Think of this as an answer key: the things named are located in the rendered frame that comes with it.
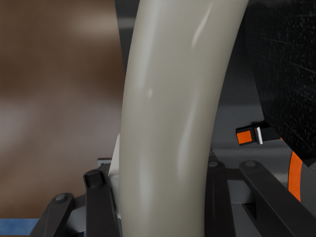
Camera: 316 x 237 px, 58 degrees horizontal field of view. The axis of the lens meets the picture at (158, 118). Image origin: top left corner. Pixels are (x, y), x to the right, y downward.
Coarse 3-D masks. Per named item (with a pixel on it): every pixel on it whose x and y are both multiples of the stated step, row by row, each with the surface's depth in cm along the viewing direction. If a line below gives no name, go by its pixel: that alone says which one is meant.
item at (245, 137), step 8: (240, 128) 110; (248, 128) 110; (256, 128) 107; (264, 128) 107; (272, 128) 106; (240, 136) 110; (248, 136) 110; (256, 136) 109; (264, 136) 108; (272, 136) 107; (240, 144) 112
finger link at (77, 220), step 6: (102, 168) 19; (108, 168) 18; (108, 180) 17; (78, 198) 16; (84, 198) 15; (78, 204) 15; (84, 204) 15; (114, 204) 16; (72, 210) 15; (78, 210) 15; (84, 210) 15; (114, 210) 16; (72, 216) 15; (78, 216) 15; (84, 216) 15; (66, 222) 15; (72, 222) 15; (78, 222) 15; (84, 222) 15; (66, 228) 15; (72, 228) 15; (78, 228) 15; (84, 228) 15; (66, 234) 15; (72, 234) 15
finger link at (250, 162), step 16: (256, 176) 14; (272, 176) 13; (256, 192) 13; (272, 192) 12; (288, 192) 12; (256, 208) 13; (272, 208) 11; (288, 208) 11; (304, 208) 11; (256, 224) 14; (272, 224) 12; (288, 224) 10; (304, 224) 10
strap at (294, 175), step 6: (294, 156) 113; (294, 162) 114; (300, 162) 114; (294, 168) 115; (300, 168) 115; (294, 174) 116; (294, 180) 116; (288, 186) 118; (294, 186) 117; (294, 192) 118
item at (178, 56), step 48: (144, 0) 8; (192, 0) 7; (240, 0) 7; (144, 48) 8; (192, 48) 7; (144, 96) 8; (192, 96) 8; (144, 144) 8; (192, 144) 8; (144, 192) 8; (192, 192) 9
